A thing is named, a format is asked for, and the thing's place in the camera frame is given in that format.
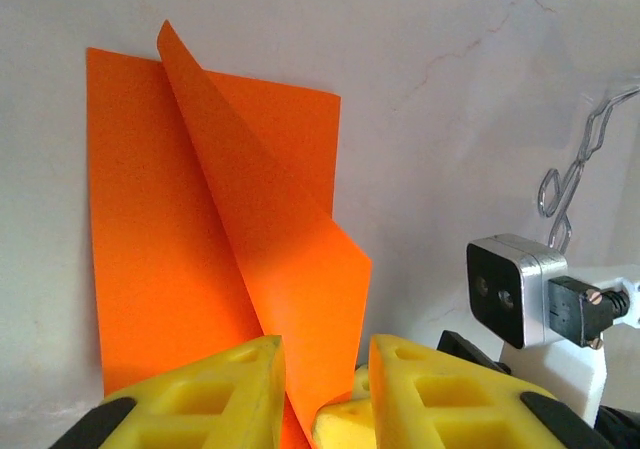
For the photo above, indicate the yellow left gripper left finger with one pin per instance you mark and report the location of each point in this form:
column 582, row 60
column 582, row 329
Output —
column 200, row 404

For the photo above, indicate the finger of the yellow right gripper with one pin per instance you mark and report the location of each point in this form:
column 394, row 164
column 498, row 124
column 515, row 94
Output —
column 345, row 426
column 361, row 384

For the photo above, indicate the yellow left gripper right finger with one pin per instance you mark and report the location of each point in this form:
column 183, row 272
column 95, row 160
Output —
column 450, row 404

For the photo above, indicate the orange paper sheet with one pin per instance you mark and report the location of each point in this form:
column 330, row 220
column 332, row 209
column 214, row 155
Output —
column 160, row 219

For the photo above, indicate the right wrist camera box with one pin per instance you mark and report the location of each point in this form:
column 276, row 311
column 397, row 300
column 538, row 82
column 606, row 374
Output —
column 505, row 289

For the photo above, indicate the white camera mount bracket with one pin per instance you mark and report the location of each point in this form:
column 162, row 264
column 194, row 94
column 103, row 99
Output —
column 555, row 374

